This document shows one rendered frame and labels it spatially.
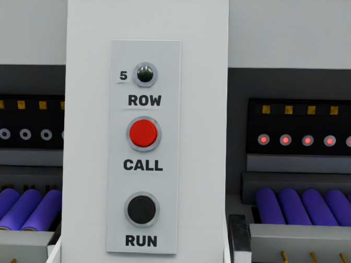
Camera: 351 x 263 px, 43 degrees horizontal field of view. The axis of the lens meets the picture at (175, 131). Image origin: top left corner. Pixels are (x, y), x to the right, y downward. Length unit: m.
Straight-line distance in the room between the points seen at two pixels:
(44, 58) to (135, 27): 0.06
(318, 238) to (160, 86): 0.16
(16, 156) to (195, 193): 0.24
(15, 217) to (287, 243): 0.21
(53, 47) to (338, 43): 0.17
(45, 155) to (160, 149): 0.21
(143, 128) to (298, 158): 0.22
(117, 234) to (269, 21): 0.15
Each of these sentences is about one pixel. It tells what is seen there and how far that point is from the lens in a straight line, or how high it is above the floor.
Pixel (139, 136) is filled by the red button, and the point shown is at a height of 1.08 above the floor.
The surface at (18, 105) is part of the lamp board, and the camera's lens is 0.44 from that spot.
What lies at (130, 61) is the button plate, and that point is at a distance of 0.26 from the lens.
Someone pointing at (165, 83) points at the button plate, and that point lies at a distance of 0.25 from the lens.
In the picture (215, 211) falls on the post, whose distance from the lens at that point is 0.26.
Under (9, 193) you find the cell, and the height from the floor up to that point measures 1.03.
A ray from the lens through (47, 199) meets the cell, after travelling 0.39.
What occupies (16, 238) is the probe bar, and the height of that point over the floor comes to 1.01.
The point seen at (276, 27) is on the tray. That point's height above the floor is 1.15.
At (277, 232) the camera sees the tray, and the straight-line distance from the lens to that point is 0.33.
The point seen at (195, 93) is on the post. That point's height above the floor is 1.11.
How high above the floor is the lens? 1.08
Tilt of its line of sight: 1 degrees up
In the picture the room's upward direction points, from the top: 1 degrees clockwise
